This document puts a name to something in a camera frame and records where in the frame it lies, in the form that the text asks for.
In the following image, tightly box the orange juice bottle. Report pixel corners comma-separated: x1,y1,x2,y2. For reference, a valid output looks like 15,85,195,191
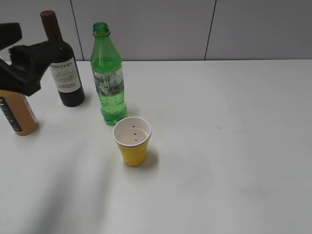
0,90,39,136

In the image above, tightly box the yellow paper cup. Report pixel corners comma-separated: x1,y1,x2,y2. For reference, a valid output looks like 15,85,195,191
113,117,152,167

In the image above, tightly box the green sprite bottle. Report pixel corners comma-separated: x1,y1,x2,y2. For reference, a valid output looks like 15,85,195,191
90,22,127,126

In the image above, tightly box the dark red wine bottle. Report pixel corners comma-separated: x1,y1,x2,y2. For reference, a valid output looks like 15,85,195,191
40,10,85,107

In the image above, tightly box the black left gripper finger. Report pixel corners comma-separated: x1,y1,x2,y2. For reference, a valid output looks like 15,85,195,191
0,40,61,97
0,22,22,49

